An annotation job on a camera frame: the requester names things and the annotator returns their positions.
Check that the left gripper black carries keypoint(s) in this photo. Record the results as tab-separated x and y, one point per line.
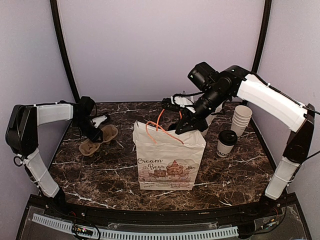
93	136

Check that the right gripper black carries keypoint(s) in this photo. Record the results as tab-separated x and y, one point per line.
194	122

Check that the brown pulp cup carrier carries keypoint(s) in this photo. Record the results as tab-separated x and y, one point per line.
109	132

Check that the white paper takeout bag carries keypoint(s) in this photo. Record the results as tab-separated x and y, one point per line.
167	161

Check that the single black cup lid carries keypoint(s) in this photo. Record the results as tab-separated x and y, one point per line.
228	137

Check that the single white paper cup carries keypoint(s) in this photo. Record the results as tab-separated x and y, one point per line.
223	150

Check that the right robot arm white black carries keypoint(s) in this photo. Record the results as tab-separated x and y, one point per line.
216	88

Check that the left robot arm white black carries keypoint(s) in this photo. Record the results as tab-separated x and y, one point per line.
22	135

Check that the stack of black lids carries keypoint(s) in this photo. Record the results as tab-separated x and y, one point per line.
173	127

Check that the white cup holding straws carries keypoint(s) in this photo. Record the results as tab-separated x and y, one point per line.
210	119

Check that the stack of white paper cups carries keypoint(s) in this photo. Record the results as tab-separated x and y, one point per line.
241	119

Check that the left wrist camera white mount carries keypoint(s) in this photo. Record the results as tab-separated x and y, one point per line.
98	120

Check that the black front table rail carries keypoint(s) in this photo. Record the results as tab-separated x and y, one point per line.
234	215

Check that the grey slotted cable duct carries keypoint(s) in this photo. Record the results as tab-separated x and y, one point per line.
121	231

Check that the right black frame post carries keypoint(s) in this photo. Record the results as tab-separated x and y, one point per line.
262	35

